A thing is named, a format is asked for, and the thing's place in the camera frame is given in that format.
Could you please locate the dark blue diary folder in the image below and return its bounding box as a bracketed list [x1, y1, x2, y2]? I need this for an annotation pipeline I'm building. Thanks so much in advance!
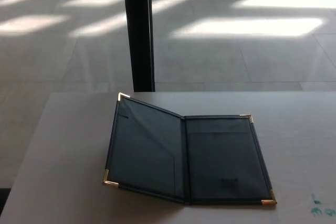
[102, 92, 278, 206]

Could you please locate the black vertical pillar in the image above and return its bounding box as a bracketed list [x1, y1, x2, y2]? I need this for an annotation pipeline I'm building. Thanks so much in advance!
[121, 0, 156, 93]

